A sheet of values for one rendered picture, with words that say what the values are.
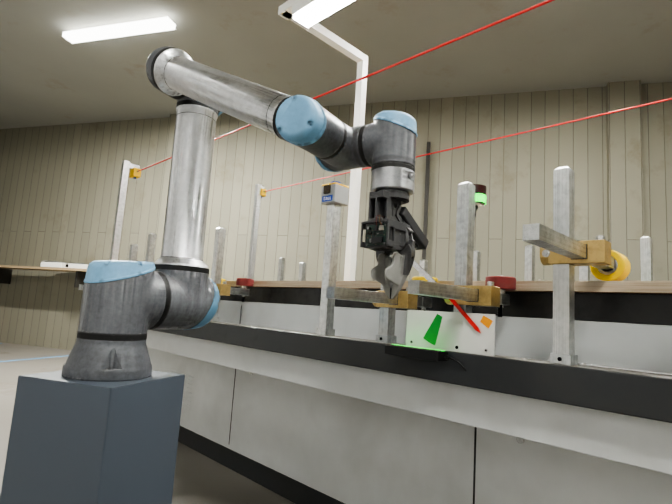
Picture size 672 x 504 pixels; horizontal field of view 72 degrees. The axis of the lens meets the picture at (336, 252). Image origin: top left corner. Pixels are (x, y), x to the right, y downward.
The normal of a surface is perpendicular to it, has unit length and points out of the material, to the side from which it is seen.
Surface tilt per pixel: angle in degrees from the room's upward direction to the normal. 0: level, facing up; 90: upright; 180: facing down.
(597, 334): 90
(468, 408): 90
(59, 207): 90
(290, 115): 92
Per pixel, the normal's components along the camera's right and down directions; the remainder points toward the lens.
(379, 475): -0.70, -0.14
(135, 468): 0.96, 0.03
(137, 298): 0.85, -0.01
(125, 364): 0.70, -0.37
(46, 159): -0.29, -0.14
